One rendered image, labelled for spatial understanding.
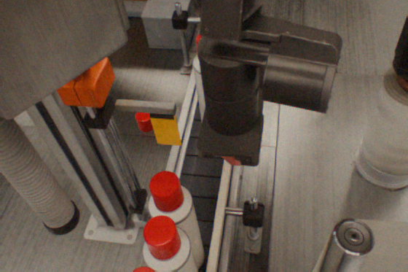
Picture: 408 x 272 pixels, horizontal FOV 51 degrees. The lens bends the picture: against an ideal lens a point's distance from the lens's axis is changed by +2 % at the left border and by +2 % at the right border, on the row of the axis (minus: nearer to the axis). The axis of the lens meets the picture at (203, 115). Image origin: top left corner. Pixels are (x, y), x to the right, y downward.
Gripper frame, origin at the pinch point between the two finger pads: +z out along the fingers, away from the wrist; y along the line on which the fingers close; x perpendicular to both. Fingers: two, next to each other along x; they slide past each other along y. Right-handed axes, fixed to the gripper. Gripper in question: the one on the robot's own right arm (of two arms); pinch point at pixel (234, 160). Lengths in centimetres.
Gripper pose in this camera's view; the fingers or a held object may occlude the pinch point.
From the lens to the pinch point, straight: 54.1
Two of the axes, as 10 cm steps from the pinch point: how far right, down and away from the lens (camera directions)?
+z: 0.9, 6.3, 7.7
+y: 1.8, -7.8, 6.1
